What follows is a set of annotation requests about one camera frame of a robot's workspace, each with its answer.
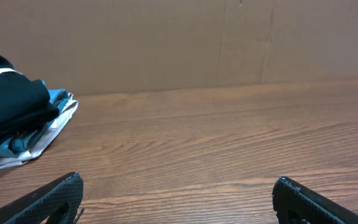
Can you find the folded blue jeans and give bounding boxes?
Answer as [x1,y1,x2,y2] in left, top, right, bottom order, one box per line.
[0,89,70,158]

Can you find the folded white cloth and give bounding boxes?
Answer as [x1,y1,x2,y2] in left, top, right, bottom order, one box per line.
[0,93,78,169]

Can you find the folded black shirt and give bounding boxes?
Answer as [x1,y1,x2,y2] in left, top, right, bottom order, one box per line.
[0,55,59,145]

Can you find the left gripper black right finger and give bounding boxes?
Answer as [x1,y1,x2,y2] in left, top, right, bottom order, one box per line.
[272,177,358,224]

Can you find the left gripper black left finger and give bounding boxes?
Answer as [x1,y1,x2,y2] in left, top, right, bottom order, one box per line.
[0,172,84,224]

